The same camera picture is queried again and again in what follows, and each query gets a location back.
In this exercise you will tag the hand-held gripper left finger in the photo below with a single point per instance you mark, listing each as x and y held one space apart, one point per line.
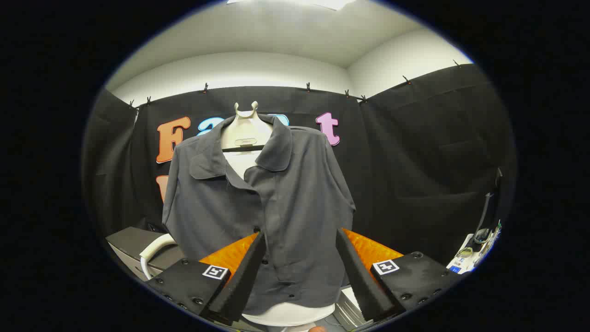
244 276

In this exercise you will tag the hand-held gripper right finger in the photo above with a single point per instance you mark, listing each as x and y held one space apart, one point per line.
357 276

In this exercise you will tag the grey button-up shirt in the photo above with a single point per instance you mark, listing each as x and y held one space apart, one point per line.
299 193

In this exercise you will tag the cream clothes hanger head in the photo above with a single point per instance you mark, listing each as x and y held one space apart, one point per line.
246 129

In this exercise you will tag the white drawer unit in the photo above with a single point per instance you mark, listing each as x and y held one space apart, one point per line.
350 304

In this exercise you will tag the grey cabinet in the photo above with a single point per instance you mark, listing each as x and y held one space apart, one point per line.
129 242

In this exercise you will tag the black backdrop cloth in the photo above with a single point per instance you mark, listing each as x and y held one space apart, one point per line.
415 161

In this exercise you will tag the row of black cloth clips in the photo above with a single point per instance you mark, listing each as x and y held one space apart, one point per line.
205 87

